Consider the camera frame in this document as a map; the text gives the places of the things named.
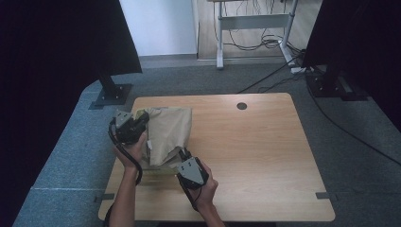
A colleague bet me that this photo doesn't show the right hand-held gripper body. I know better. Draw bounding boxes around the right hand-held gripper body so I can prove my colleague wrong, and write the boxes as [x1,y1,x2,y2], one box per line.
[175,156,210,191]

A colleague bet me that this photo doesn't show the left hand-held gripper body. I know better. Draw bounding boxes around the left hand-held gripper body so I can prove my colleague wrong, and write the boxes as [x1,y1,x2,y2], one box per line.
[108,109,149,146]

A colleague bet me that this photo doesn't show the beige cloth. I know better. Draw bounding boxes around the beige cloth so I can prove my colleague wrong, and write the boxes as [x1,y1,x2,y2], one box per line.
[140,106,193,169]

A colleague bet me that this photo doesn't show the green plastic basket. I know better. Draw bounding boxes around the green plastic basket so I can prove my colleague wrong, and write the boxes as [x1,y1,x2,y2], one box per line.
[134,106,180,185]

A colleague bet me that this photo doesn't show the person's right hand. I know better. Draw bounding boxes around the person's right hand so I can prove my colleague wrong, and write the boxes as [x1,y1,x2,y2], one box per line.
[188,160,219,211]

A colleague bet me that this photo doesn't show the person's left hand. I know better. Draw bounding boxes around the person's left hand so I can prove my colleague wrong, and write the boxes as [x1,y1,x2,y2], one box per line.
[113,131,149,173]

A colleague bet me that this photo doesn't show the black stand base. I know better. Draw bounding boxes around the black stand base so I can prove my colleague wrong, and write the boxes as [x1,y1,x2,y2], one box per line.
[305,64,369,102]
[94,75,133,107]

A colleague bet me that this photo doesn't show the black curtain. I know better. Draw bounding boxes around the black curtain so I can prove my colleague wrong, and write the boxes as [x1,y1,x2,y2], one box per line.
[0,0,144,226]
[301,0,401,131]

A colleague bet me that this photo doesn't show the white power strip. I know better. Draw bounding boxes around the white power strip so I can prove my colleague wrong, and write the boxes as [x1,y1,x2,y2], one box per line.
[289,65,314,75]

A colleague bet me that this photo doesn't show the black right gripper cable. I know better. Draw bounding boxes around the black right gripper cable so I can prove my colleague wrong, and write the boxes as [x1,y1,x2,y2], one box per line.
[177,174,203,213]

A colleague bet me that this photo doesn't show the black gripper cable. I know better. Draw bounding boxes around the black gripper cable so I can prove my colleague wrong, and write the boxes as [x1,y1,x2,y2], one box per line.
[108,118,144,187]
[177,174,203,213]

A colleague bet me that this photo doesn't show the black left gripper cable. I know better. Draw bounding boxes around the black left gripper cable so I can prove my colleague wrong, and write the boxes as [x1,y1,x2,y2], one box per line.
[108,118,144,187]

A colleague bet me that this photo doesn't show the long black floor cable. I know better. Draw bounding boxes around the long black floor cable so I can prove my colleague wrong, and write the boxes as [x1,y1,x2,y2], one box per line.
[235,54,305,95]

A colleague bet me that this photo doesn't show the tangle of black cables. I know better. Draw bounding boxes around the tangle of black cables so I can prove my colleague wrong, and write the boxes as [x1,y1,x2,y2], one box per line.
[220,0,305,58]

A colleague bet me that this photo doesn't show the white desk frame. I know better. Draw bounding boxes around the white desk frame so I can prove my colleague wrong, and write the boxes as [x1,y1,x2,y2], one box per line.
[207,0,300,71]

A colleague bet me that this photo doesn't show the thin black floor cable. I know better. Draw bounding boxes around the thin black floor cable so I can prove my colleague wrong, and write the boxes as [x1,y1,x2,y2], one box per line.
[305,75,401,167]

